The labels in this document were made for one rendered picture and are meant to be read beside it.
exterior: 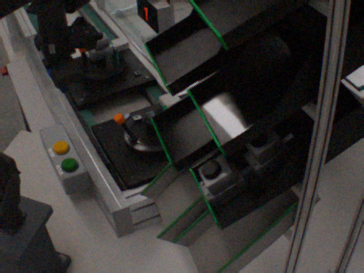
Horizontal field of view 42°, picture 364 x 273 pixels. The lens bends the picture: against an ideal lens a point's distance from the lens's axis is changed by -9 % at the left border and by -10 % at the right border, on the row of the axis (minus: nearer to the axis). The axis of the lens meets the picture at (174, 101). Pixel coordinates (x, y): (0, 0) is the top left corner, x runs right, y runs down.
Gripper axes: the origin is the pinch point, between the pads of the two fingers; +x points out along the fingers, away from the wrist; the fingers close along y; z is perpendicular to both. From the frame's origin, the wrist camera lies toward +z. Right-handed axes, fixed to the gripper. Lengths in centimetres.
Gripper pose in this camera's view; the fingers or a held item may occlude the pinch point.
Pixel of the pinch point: (62, 77)
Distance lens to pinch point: 102.8
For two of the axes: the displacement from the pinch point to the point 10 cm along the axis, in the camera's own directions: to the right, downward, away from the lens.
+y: -4.5, -5.3, 7.2
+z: 8.9, -3.1, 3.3
